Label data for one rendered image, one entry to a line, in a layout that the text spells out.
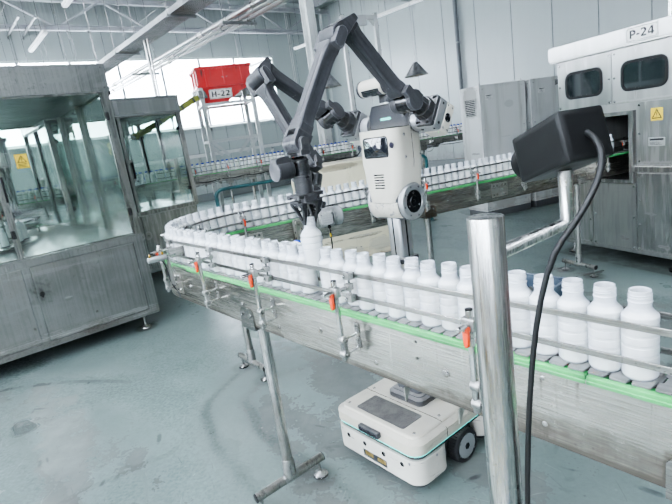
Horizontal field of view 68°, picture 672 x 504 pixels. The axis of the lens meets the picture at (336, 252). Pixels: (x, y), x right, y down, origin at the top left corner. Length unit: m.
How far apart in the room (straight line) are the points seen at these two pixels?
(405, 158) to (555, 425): 1.25
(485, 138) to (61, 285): 5.60
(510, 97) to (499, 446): 7.39
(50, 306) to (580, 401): 4.19
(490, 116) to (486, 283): 7.13
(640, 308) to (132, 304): 4.35
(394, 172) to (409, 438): 1.09
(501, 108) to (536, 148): 7.21
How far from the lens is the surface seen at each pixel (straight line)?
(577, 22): 14.31
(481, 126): 7.49
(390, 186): 2.08
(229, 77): 8.45
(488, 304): 0.49
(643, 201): 4.96
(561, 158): 0.48
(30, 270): 4.65
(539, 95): 8.18
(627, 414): 1.07
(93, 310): 4.79
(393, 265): 1.32
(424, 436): 2.22
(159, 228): 6.90
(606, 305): 1.04
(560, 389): 1.11
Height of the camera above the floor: 1.50
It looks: 13 degrees down
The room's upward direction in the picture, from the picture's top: 8 degrees counter-clockwise
